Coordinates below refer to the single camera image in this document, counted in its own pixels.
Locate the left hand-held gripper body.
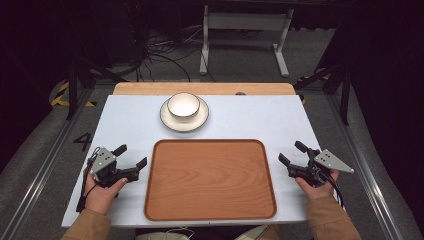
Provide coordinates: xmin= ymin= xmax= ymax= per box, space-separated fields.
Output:
xmin=87 ymin=146 xmax=140 ymax=188

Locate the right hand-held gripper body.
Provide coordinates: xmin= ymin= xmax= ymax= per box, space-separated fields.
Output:
xmin=287 ymin=148 xmax=355 ymax=188

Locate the person's left hand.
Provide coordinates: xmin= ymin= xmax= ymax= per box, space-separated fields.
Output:
xmin=84 ymin=177 xmax=129 ymax=216

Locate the person's right hand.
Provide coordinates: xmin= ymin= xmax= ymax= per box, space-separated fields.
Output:
xmin=294 ymin=169 xmax=341 ymax=202

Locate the yellow black floor tape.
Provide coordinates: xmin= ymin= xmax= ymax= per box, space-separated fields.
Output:
xmin=297 ymin=74 xmax=332 ymax=105
xmin=49 ymin=81 xmax=98 ymax=108

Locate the white plate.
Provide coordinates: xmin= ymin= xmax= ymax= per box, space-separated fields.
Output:
xmin=159 ymin=96 xmax=210 ymax=133

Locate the white table mat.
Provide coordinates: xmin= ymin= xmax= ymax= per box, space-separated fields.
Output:
xmin=61 ymin=94 xmax=346 ymax=229

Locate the black tripod stand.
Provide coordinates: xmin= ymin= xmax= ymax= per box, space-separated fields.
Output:
xmin=293 ymin=61 xmax=352 ymax=126
xmin=64 ymin=57 xmax=128 ymax=121

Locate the brown wooden tray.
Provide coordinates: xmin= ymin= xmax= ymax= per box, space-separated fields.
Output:
xmin=143 ymin=138 xmax=278 ymax=222

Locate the white bowl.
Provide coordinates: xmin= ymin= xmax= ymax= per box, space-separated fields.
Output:
xmin=166 ymin=92 xmax=202 ymax=122

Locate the person's right leg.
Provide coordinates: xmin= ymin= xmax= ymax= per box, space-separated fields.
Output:
xmin=234 ymin=224 xmax=282 ymax=240

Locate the wooden table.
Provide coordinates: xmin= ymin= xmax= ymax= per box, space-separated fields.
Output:
xmin=112 ymin=81 xmax=297 ymax=97

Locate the white metal stand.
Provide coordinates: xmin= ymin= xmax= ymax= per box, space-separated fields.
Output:
xmin=198 ymin=4 xmax=295 ymax=79

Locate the right hand-held gripper cable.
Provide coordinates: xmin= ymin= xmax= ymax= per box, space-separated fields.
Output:
xmin=318 ymin=168 xmax=345 ymax=208

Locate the hand-held gripper cable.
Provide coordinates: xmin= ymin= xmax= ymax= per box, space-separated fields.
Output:
xmin=75 ymin=146 xmax=102 ymax=214
xmin=318 ymin=168 xmax=345 ymax=208

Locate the aluminium floor rail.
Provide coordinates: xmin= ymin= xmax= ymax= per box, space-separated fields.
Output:
xmin=0 ymin=87 xmax=95 ymax=240
xmin=323 ymin=93 xmax=405 ymax=240

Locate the left hand-held gripper cable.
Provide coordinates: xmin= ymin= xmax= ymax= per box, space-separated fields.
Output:
xmin=75 ymin=146 xmax=102 ymax=214

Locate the bundle of black floor cables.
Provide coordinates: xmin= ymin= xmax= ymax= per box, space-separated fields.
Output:
xmin=124 ymin=24 xmax=218 ymax=83

